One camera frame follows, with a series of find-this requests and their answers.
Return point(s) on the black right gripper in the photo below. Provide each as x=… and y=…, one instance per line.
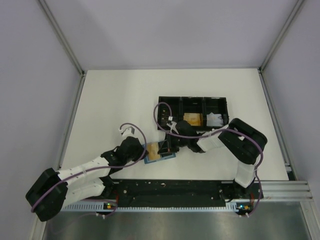
x=165, y=148

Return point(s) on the blue leather card holder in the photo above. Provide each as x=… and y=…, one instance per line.
x=158, y=151

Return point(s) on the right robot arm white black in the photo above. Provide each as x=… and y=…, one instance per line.
x=242, y=140

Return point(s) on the aluminium frame profile right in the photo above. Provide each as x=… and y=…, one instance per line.
x=286, y=191

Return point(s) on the black three-compartment tray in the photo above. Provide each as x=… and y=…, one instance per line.
x=202, y=113

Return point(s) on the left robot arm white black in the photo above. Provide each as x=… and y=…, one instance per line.
x=54, y=190

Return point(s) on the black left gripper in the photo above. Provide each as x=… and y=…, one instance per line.
x=140, y=148

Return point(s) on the black VIP cards stack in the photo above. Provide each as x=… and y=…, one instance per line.
x=164, y=113

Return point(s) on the gold VIP card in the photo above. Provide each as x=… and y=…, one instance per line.
x=152, y=149

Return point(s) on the silver cards stack in tray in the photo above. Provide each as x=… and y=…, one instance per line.
x=214, y=120

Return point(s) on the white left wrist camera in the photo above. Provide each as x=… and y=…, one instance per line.
x=127, y=132

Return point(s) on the gold cards stack in tray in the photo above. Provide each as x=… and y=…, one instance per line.
x=194, y=119

